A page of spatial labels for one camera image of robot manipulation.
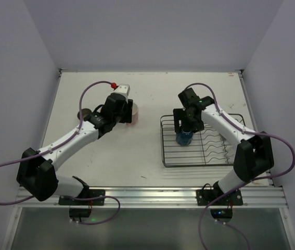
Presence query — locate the pink hexagonal mug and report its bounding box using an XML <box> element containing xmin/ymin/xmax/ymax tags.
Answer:
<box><xmin>126</xmin><ymin>103</ymin><xmax>138</xmax><ymax>126</ymax></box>

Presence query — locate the blue hexagonal mug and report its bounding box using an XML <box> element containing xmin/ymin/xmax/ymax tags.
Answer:
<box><xmin>176</xmin><ymin>129</ymin><xmax>194</xmax><ymax>146</ymax></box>

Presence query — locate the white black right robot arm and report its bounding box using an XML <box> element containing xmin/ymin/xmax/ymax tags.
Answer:
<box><xmin>173</xmin><ymin>88</ymin><xmax>274</xmax><ymax>199</ymax></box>

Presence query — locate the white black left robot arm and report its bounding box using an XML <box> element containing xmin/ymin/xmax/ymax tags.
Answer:
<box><xmin>17</xmin><ymin>93</ymin><xmax>133</xmax><ymax>202</ymax></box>

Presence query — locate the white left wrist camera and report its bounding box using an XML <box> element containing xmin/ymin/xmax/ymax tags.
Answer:
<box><xmin>113</xmin><ymin>84</ymin><xmax>131</xmax><ymax>100</ymax></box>

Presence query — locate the grey wire dish rack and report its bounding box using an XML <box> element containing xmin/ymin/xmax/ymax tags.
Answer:
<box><xmin>160</xmin><ymin>115</ymin><xmax>235</xmax><ymax>168</ymax></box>

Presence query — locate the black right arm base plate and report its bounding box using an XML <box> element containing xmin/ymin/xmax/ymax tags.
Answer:
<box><xmin>196</xmin><ymin>183</ymin><xmax>243</xmax><ymax>206</ymax></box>

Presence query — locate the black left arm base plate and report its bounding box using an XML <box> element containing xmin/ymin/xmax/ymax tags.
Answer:
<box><xmin>58</xmin><ymin>189</ymin><xmax>106</xmax><ymax>206</ymax></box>

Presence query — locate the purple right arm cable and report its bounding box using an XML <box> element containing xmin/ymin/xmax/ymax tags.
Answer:
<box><xmin>183</xmin><ymin>82</ymin><xmax>295</xmax><ymax>250</ymax></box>

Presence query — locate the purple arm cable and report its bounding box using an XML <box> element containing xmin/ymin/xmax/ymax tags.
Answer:
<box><xmin>0</xmin><ymin>80</ymin><xmax>119</xmax><ymax>207</ymax></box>
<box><xmin>183</xmin><ymin>82</ymin><xmax>295</xmax><ymax>250</ymax></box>

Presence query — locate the aluminium front rail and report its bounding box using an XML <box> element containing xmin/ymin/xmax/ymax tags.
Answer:
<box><xmin>14</xmin><ymin>185</ymin><xmax>286</xmax><ymax>209</ymax></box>

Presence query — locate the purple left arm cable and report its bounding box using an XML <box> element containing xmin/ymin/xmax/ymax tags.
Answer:
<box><xmin>0</xmin><ymin>80</ymin><xmax>119</xmax><ymax>207</ymax></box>

